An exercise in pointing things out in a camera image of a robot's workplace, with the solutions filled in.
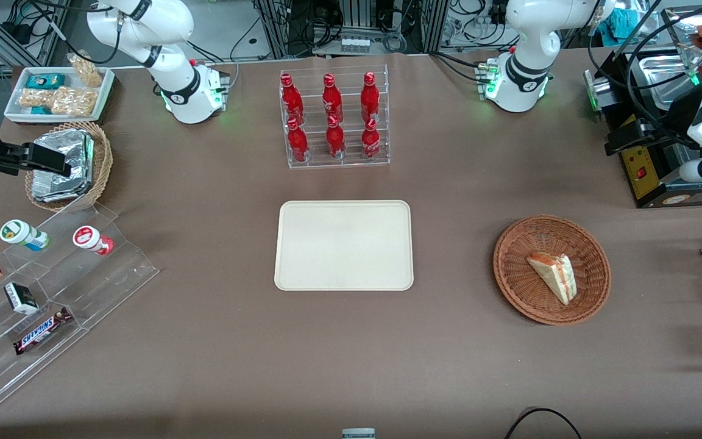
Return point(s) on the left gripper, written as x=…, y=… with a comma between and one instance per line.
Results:
x=673, y=119

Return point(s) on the triangular sandwich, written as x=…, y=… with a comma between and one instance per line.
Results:
x=555, y=274

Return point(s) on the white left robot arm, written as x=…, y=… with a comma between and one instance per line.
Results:
x=528, y=67

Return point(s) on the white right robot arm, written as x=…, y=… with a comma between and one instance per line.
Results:
x=171, y=73

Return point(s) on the white rectangular snack tray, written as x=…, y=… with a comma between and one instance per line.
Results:
x=16, y=113

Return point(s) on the light tan wicker basket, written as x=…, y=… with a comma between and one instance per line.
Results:
x=102, y=161

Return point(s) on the brown round wicker basket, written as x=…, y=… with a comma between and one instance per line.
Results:
x=521, y=286

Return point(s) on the beige plastic tray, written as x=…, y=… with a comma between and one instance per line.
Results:
x=343, y=245

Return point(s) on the foil wrapped food pack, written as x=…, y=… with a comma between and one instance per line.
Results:
x=64, y=143
x=52, y=194

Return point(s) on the black food warmer appliance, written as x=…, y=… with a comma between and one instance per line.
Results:
x=646, y=177

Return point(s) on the small teal snack pack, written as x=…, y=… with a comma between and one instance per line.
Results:
x=40, y=110

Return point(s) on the steel warmer pan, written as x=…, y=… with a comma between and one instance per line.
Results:
x=662, y=76

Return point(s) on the green lid yogurt cup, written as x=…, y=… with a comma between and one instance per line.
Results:
x=19, y=233

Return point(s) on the large clear bag of nuts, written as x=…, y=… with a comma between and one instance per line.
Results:
x=75, y=101

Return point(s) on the teal snack box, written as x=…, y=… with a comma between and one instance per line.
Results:
x=45, y=80

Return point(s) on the red lid yogurt cup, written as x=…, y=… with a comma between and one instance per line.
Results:
x=89, y=238

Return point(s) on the teal cloth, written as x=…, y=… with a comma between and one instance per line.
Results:
x=619, y=23

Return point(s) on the clear acrylic stepped shelf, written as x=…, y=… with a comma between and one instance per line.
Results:
x=113, y=268

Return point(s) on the small black white box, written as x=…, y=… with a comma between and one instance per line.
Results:
x=21, y=299

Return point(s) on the snickers chocolate bar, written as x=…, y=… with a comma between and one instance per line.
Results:
x=43, y=330

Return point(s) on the red cola bottle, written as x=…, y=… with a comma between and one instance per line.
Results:
x=292, y=97
x=370, y=97
x=335, y=140
x=332, y=97
x=297, y=143
x=370, y=141

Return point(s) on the clear acrylic bottle rack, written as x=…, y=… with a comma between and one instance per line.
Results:
x=351, y=163

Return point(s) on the white power strip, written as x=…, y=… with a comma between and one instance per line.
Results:
x=355, y=44

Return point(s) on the metal equipment rack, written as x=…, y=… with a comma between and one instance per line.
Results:
x=357, y=12

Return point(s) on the small grey device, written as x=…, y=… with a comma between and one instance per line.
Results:
x=358, y=434

